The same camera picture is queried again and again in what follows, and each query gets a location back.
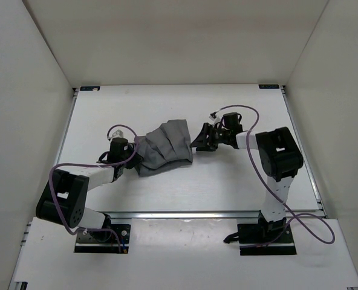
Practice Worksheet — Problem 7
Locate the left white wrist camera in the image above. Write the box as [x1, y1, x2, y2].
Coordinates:
[107, 129, 124, 141]

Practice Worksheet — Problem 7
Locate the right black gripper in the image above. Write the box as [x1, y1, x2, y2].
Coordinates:
[190, 123, 230, 152]

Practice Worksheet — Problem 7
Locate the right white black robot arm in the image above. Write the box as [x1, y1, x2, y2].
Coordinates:
[190, 112, 304, 247]

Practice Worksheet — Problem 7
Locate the grey pleated skirt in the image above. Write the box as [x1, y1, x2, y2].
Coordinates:
[135, 119, 193, 177]

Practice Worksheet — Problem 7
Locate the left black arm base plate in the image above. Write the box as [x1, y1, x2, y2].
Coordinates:
[74, 221, 131, 254]

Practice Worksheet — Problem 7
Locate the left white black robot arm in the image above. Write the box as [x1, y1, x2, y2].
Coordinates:
[36, 137, 143, 242]

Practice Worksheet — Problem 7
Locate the right blue table label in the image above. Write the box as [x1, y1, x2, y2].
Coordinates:
[258, 84, 280, 89]

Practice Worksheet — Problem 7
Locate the left blue table label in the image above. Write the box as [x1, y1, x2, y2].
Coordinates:
[79, 86, 100, 91]

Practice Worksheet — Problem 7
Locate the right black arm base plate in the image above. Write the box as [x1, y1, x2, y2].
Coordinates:
[223, 215, 297, 256]

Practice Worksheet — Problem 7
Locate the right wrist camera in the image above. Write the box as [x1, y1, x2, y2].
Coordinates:
[209, 111, 221, 124]

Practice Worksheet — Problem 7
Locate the blue table label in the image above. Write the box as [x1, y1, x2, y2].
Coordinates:
[258, 84, 280, 89]
[79, 86, 100, 91]

